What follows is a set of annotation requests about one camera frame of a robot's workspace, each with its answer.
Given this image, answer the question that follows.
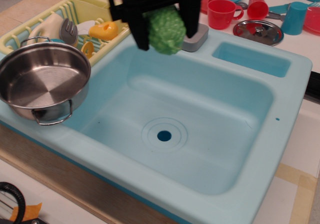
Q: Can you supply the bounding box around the red cup with handle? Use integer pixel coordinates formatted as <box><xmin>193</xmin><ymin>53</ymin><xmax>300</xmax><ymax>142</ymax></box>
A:
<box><xmin>207</xmin><ymin>0</ymin><xmax>244</xmax><ymax>30</ymax></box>

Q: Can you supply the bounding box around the black cable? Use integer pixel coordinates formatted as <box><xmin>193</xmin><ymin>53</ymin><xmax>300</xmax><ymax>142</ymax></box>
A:
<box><xmin>0</xmin><ymin>182</ymin><xmax>27</xmax><ymax>221</ymax></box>

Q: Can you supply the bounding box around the grey toy faucet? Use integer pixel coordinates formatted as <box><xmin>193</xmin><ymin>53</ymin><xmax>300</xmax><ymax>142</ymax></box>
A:
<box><xmin>182</xmin><ymin>23</ymin><xmax>209</xmax><ymax>52</ymax></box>

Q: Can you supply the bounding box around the steel pot lid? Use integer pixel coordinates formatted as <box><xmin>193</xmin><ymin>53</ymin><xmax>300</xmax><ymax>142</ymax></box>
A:
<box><xmin>233</xmin><ymin>20</ymin><xmax>284</xmax><ymax>46</ymax></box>

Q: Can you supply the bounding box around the teal tumbler cup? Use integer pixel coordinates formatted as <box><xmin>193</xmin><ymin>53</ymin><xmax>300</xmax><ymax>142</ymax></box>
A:
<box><xmin>281</xmin><ymin>1</ymin><xmax>308</xmax><ymax>35</ymax></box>

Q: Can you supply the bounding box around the stainless steel pot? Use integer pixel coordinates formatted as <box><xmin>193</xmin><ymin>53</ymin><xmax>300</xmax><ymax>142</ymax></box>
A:
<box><xmin>0</xmin><ymin>37</ymin><xmax>91</xmax><ymax>126</ymax></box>

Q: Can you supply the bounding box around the yellow toy pepper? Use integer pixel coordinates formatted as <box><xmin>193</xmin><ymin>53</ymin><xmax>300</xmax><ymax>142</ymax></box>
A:
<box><xmin>88</xmin><ymin>21</ymin><xmax>119</xmax><ymax>40</ymax></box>

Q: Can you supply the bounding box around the cream toy bottle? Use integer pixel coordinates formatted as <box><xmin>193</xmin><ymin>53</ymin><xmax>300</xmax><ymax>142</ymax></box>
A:
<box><xmin>26</xmin><ymin>13</ymin><xmax>64</xmax><ymax>45</ymax></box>

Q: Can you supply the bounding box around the white toy knife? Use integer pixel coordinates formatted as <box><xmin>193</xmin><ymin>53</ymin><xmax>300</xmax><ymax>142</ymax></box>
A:
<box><xmin>76</xmin><ymin>20</ymin><xmax>96</xmax><ymax>35</ymax></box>

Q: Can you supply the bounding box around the grey toy fork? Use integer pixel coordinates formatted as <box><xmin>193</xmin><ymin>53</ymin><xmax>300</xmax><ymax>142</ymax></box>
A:
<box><xmin>59</xmin><ymin>18</ymin><xmax>78</xmax><ymax>46</ymax></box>

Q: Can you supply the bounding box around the yellow toy slice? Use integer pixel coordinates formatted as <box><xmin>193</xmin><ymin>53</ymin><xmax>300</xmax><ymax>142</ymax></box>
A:
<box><xmin>81</xmin><ymin>41</ymin><xmax>95</xmax><ymax>59</ymax></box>

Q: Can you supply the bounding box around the orange tape piece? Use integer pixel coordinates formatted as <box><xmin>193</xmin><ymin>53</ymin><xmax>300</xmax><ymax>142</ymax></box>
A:
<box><xmin>9</xmin><ymin>203</ymin><xmax>42</xmax><ymax>223</ymax></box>

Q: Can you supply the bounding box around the light blue toy sink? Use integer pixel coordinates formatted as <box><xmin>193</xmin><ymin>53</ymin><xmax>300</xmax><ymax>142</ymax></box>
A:
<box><xmin>0</xmin><ymin>30</ymin><xmax>312</xmax><ymax>224</ymax></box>

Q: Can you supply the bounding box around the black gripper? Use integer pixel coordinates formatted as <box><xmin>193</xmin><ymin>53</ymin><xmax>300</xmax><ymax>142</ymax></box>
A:
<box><xmin>109</xmin><ymin>0</ymin><xmax>201</xmax><ymax>51</ymax></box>

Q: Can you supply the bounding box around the yellow dish rack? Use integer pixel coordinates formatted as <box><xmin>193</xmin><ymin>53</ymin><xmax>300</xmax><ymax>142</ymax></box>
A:
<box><xmin>0</xmin><ymin>0</ymin><xmax>130</xmax><ymax>66</ymax></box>

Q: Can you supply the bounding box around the red cup lying down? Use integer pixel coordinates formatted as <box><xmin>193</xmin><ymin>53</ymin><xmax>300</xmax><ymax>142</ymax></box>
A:
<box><xmin>200</xmin><ymin>0</ymin><xmax>212</xmax><ymax>14</ymax></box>

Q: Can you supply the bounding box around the red tumbler cup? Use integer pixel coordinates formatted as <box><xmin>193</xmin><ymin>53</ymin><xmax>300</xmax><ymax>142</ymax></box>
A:
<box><xmin>247</xmin><ymin>0</ymin><xmax>269</xmax><ymax>19</ymax></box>

